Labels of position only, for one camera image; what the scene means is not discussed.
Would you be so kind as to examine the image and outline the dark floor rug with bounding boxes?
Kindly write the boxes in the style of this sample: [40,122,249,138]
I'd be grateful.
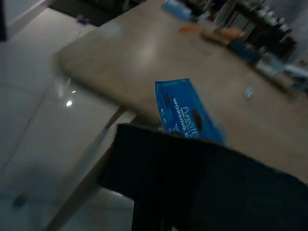
[49,0,147,27]

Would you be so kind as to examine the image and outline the small orange item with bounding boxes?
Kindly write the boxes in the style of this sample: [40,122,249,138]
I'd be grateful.
[180,26,202,34]

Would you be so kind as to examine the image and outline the dark shelf with jars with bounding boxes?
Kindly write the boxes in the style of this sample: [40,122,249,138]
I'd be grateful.
[231,0,298,52]

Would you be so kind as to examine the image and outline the orange and brown box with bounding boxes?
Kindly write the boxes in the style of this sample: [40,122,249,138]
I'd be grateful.
[201,26,246,46]

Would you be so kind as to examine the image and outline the small white blue scrap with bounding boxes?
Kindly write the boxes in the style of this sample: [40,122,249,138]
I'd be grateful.
[244,87,256,99]

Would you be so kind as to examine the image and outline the blue printed plastic wrapper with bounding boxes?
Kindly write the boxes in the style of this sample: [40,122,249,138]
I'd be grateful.
[154,78,227,145]

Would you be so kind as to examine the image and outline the beige wooden table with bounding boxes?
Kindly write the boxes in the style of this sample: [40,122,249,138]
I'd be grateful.
[59,0,308,185]

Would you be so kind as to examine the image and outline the dark blue flat item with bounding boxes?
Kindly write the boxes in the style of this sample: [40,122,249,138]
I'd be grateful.
[228,39,262,64]

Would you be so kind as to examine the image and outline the purple floor item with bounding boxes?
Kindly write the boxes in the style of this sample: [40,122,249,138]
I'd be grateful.
[76,14,90,25]

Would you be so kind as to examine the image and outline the light blue plastic pack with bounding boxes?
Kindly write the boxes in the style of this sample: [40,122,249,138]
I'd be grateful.
[161,0,193,21]

